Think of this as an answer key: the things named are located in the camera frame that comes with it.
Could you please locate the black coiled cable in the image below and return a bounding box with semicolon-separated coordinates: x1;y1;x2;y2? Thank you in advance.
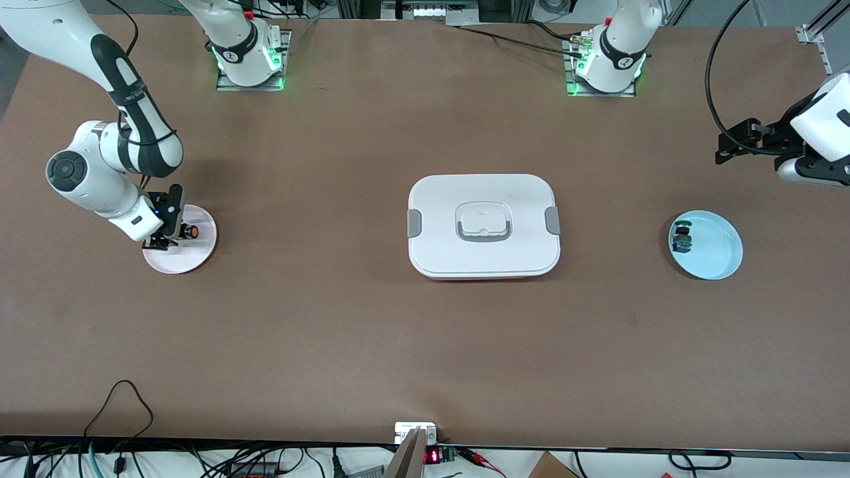
667;450;732;472

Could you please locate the pale pink round plate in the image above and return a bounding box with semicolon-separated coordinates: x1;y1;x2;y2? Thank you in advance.
142;204;218;275

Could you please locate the metal equipment rack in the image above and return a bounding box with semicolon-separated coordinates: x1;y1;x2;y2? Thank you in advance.
335;0;535;27

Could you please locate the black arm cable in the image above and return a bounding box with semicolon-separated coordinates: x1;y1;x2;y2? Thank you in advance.
704;0;781;157
105;0;175;195

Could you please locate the grey slanted bar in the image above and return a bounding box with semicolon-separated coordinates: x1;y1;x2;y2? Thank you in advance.
384;427;429;478

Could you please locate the brown cardboard box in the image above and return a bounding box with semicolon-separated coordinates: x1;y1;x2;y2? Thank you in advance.
528;451;578;478

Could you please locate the white outlet box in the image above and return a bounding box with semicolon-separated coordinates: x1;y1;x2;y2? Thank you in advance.
394;422;439;445

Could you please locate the white lidded lunch box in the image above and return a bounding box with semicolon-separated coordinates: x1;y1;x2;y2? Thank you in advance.
407;174;562;281

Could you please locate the black power strip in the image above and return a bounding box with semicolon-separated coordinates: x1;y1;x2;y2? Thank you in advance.
232;461;280;478

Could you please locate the aluminium frame extrusion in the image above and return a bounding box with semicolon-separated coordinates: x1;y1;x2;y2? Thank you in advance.
797;0;850;44

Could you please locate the light blue round plate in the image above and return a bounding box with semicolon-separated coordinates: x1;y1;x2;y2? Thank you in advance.
668;210;744;281

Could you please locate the black cable on table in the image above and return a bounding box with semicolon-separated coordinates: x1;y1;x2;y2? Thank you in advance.
458;25;580;55

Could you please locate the black looped cable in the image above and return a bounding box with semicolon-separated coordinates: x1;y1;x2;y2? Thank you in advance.
83;380;155;459

